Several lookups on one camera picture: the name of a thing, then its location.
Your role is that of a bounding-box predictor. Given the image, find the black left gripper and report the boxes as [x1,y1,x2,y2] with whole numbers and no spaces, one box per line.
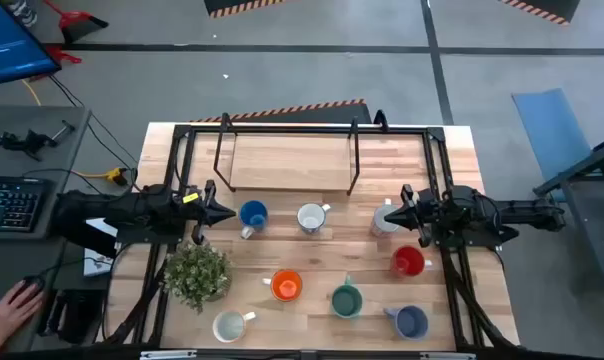
[174,179,237,246]

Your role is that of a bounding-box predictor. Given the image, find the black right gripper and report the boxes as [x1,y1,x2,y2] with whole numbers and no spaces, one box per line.
[383,183,453,250]

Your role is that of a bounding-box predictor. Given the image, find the white mug red lattice print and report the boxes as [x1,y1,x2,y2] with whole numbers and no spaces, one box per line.
[369,198,401,238]

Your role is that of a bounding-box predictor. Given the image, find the blue mug white handle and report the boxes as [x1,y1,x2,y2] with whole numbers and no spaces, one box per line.
[238,199,269,240]

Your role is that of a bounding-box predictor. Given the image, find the red and white mug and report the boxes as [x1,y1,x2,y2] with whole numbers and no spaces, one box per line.
[390,244,433,279]

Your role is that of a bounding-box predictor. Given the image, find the white mug blue floral print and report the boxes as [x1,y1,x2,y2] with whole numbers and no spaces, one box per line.
[296,202,332,235]

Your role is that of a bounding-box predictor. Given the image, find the orange mug white handle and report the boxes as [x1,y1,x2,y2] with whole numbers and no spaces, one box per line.
[261,268,304,303]

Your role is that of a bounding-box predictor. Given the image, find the green faceted mug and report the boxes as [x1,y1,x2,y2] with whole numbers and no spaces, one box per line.
[330,274,364,320]

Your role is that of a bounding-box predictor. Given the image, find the greyish blue mug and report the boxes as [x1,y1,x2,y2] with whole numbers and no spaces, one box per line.
[383,304,430,341]

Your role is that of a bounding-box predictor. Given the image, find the white mug yellow dots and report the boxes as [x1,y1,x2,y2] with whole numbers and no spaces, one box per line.
[211,309,257,344]

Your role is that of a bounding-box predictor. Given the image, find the potted plant striped pot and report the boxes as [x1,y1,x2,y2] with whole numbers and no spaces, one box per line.
[162,240,234,315]

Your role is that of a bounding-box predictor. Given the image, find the hazard striped black mat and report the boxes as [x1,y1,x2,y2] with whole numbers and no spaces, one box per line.
[189,98,372,125]
[499,0,582,26]
[203,0,288,20]

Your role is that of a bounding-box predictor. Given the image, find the white power box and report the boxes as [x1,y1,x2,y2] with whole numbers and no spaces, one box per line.
[84,217,121,279]

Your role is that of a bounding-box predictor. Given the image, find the blue floor mat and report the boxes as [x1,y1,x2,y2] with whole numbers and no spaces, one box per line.
[511,88,596,186]

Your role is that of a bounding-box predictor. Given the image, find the dark grey metal table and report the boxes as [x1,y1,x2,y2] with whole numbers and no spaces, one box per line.
[531,130,604,281]

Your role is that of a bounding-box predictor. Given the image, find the black computer mouse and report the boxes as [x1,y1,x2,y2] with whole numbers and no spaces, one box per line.
[11,274,46,304]

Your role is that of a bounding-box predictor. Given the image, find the black clamp tool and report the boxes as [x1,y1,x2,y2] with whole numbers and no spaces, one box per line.
[0,119,77,162]

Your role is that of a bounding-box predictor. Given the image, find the black keyboard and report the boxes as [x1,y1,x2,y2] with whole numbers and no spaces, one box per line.
[0,174,48,234]

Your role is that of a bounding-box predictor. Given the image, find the grey desk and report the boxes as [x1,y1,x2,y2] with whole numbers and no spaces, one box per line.
[0,104,93,351]

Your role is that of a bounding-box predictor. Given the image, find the person's hand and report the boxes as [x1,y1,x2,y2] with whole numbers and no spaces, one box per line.
[0,279,46,354]

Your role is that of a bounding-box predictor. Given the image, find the computer monitor blue screen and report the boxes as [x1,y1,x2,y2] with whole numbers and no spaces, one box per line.
[0,0,62,89]

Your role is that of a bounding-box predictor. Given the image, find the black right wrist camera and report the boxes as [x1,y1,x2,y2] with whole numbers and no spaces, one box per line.
[412,188,436,214]

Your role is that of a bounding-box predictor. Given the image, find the wooden shelf black metal frame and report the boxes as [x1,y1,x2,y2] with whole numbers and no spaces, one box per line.
[212,112,362,197]

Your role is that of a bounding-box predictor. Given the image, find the black metal rig frame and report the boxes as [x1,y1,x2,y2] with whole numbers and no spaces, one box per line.
[96,108,521,351]

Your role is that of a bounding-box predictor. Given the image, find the yellow plug with cable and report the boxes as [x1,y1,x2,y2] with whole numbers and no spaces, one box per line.
[71,167,129,187]

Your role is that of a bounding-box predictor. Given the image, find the silver metal bracket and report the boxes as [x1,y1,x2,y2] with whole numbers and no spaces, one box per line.
[140,349,198,360]
[419,351,477,360]

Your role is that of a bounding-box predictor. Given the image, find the thin yellow cable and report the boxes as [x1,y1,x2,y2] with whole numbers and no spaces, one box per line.
[20,78,42,107]

